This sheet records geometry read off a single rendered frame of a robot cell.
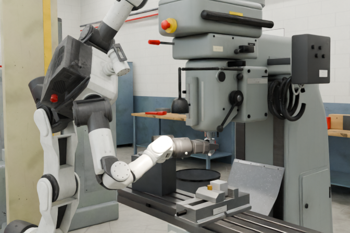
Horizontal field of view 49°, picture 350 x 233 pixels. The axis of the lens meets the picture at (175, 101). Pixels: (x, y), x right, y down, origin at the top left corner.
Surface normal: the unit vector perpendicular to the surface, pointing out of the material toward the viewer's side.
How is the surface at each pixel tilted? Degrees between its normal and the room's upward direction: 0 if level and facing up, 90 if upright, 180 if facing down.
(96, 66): 58
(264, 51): 90
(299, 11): 90
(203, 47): 90
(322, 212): 88
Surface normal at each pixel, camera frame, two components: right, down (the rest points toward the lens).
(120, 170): 0.47, -0.47
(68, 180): 0.80, -0.14
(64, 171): 0.81, 0.10
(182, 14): -0.75, 0.04
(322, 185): 0.66, 0.00
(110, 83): 0.69, -0.51
